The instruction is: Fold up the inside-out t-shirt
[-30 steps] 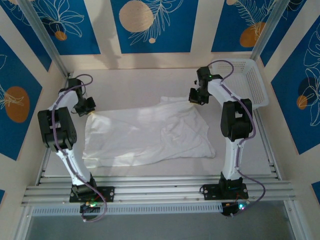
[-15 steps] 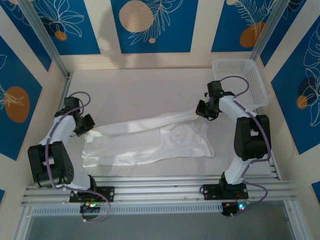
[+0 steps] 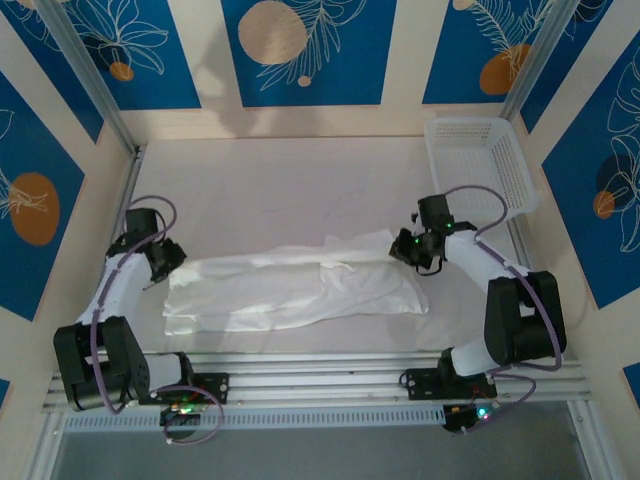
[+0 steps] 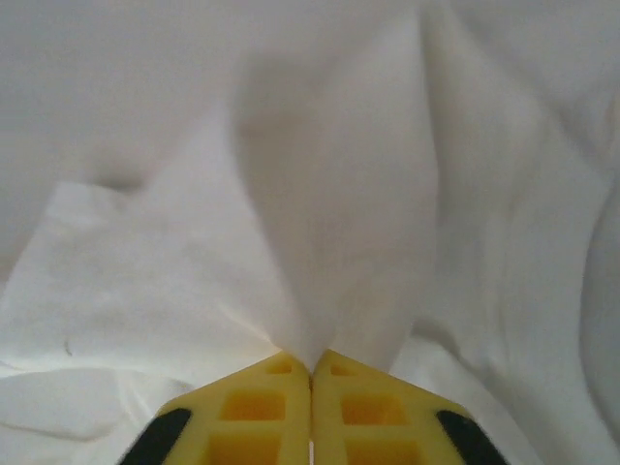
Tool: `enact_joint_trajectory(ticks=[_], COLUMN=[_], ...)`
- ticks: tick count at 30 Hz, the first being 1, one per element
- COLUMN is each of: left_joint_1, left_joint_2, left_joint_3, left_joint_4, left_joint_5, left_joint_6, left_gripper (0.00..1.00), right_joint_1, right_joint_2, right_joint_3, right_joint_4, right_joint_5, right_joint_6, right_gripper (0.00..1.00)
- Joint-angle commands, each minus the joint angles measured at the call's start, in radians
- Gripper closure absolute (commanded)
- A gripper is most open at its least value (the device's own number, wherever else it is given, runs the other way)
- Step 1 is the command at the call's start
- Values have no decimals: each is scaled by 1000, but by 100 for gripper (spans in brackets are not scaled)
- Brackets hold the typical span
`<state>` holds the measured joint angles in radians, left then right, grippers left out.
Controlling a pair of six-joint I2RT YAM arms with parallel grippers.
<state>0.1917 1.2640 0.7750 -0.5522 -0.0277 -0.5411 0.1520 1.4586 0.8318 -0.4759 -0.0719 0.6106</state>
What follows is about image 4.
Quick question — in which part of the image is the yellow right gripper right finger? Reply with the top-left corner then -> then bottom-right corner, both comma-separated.
312,348 -> 505,465

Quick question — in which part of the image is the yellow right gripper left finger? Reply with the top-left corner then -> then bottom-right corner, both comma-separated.
118,352 -> 311,465

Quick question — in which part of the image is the white t-shirt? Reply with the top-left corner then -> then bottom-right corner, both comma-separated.
0,0 -> 620,465

